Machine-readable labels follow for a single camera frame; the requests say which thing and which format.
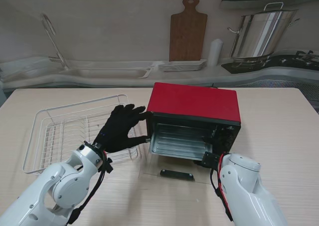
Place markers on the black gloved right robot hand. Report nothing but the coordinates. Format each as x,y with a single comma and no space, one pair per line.
220,145

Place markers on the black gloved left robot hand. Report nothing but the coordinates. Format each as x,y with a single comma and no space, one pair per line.
117,133

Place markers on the ribbed metal baking tray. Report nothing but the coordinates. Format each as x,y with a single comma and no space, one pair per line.
174,143

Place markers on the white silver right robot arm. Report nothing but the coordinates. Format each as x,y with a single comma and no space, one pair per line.
244,186

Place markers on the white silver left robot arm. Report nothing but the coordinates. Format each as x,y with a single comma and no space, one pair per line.
64,186

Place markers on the black oven knob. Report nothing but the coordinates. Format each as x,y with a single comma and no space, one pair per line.
230,135

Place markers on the red black toaster oven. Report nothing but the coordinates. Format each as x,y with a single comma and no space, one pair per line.
194,101

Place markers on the steel kitchen sink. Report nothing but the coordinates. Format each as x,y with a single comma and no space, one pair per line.
107,73

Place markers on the stack of white plates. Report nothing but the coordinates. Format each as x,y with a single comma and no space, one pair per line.
182,66

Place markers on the white paper towel roll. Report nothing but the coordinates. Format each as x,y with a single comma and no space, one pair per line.
215,52

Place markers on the black gas stove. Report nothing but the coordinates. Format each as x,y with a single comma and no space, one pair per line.
274,62

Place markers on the chrome kitchen faucet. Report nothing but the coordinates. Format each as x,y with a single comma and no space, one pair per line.
56,46

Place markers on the brown wooden cutting board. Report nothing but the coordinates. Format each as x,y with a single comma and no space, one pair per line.
187,36

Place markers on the stainless steel stock pot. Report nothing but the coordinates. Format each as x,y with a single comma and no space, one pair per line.
261,34

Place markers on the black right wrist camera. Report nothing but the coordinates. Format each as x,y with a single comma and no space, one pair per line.
211,159

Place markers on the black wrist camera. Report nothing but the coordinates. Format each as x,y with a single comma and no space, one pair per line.
109,167
211,159

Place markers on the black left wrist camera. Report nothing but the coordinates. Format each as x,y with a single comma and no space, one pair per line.
109,167

